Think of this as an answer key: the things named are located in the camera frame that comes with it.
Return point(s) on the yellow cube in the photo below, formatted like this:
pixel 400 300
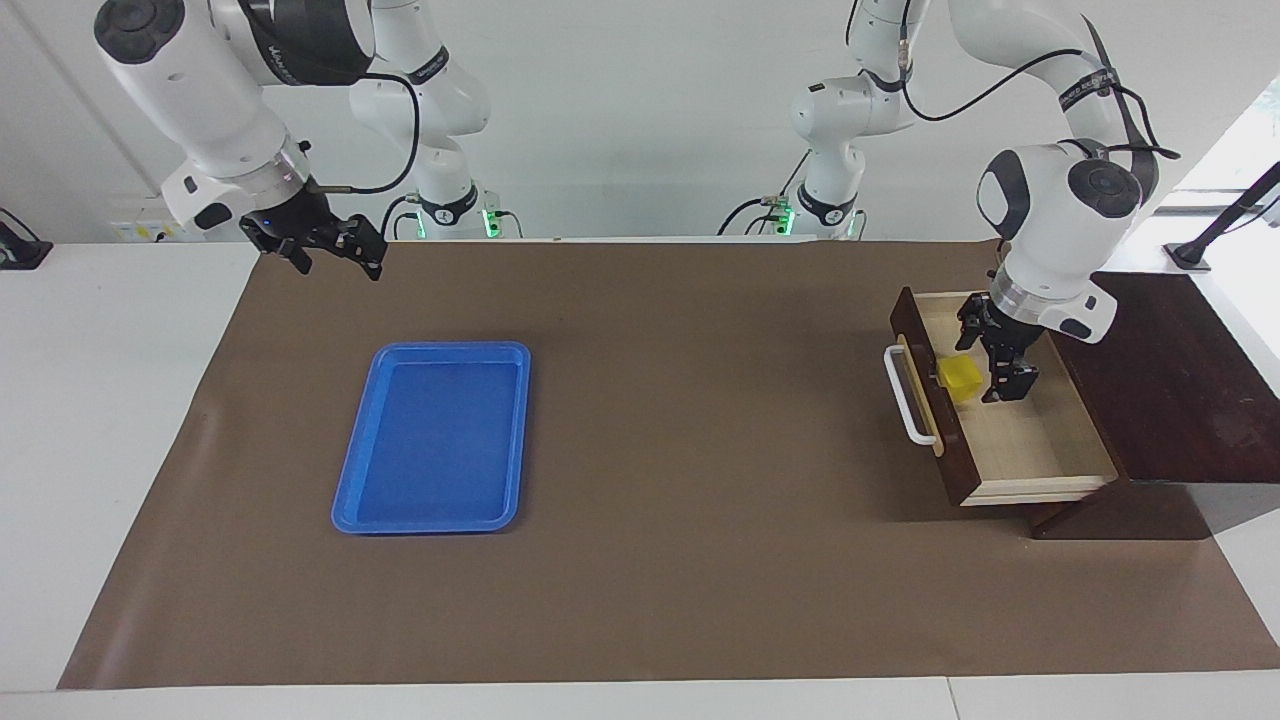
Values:
pixel 962 380

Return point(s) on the wooden drawer with dark front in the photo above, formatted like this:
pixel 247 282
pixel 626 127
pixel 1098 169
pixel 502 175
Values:
pixel 1030 445

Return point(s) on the brown table mat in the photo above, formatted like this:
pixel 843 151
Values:
pixel 700 450

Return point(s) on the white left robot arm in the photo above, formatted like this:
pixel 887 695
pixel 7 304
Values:
pixel 1050 220

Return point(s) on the black angled stand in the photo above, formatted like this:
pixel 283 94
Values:
pixel 1215 225

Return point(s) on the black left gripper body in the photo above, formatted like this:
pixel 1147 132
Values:
pixel 1005 330

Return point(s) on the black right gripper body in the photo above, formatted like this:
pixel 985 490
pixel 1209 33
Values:
pixel 295 225

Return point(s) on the white wall outlet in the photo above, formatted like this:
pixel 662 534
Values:
pixel 140 231

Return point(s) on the dark wooden cabinet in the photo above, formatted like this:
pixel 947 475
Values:
pixel 1180 400

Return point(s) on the black desk clamp stand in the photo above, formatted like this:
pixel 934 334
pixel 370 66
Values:
pixel 20 250

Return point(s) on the blue plastic tray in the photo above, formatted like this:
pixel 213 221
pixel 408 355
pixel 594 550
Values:
pixel 440 440

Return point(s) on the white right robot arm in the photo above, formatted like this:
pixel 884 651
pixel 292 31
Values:
pixel 200 90

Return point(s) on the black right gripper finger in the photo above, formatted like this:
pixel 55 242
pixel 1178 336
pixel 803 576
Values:
pixel 295 260
pixel 368 248

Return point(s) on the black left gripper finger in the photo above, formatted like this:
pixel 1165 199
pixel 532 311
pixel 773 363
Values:
pixel 970 335
pixel 1012 380

